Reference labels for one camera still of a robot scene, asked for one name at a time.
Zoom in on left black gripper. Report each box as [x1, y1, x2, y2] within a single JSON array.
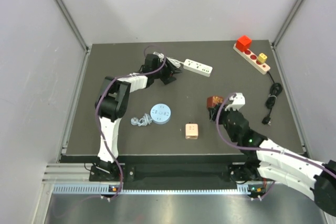
[[152, 57, 182, 84]]

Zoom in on white power strip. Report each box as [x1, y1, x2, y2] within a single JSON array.
[[183, 59, 213, 77]]

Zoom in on brown cube plug adapter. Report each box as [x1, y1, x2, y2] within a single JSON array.
[[206, 95, 224, 109]]

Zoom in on round light blue socket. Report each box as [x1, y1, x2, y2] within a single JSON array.
[[150, 103, 171, 125]]

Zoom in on pink cube plug adapter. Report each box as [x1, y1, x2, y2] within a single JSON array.
[[185, 123, 198, 140]]

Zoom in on cream power strip red sockets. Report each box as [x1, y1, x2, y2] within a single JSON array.
[[233, 44, 270, 75]]

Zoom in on red cube plug adapter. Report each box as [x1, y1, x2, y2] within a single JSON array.
[[236, 35, 252, 52]]

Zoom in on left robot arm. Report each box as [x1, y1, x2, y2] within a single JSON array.
[[95, 52, 182, 180]]

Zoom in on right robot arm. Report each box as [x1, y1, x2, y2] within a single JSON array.
[[208, 103, 335, 216]]

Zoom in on yellow cube plug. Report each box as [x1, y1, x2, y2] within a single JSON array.
[[257, 53, 268, 64]]

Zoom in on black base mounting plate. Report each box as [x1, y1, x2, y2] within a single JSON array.
[[90, 163, 266, 182]]

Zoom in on white coiled power cable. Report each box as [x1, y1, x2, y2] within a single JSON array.
[[153, 50, 186, 69]]

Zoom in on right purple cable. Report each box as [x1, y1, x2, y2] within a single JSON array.
[[215, 92, 336, 200]]

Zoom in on purple cable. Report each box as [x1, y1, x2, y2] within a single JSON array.
[[94, 45, 166, 200], [215, 92, 336, 200]]

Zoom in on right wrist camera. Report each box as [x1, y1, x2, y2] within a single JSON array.
[[224, 93, 245, 111]]

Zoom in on light blue coiled cable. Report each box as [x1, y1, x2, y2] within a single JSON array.
[[130, 113, 153, 127]]

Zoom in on black power cable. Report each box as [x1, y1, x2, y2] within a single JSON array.
[[262, 71, 283, 125]]

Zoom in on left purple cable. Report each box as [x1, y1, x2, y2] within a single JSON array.
[[94, 45, 166, 200]]

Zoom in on slotted cable duct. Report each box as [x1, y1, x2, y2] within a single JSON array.
[[53, 184, 263, 196]]

